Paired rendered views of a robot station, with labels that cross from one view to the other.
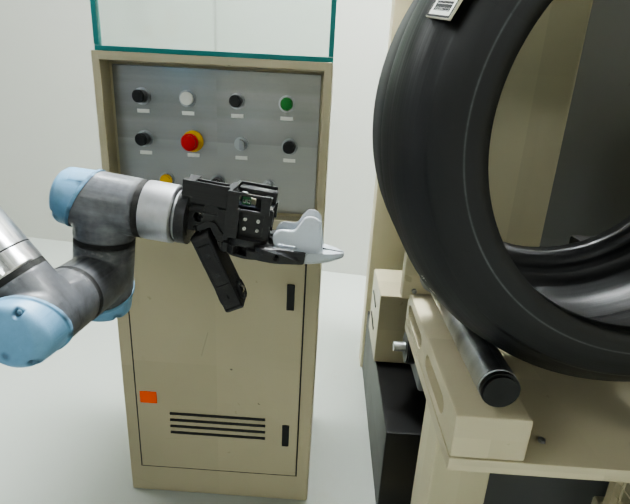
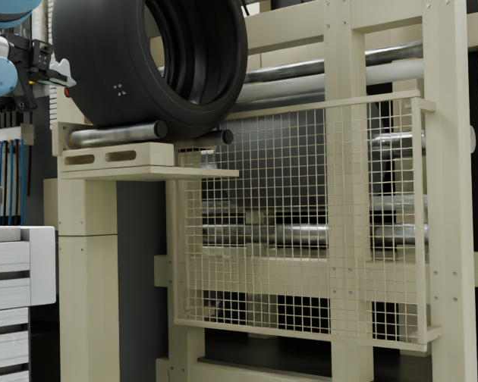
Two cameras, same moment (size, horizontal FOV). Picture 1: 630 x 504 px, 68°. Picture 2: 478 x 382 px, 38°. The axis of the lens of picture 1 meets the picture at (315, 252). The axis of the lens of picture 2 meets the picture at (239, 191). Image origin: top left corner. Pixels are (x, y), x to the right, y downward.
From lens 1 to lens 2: 1.47 m
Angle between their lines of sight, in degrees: 57
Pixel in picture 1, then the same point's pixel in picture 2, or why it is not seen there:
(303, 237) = (63, 69)
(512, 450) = (169, 159)
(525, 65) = not seen: hidden behind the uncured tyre
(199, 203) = (16, 46)
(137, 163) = not seen: outside the picture
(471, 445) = (156, 158)
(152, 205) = (0, 42)
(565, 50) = not seen: hidden behind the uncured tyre
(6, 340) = (3, 74)
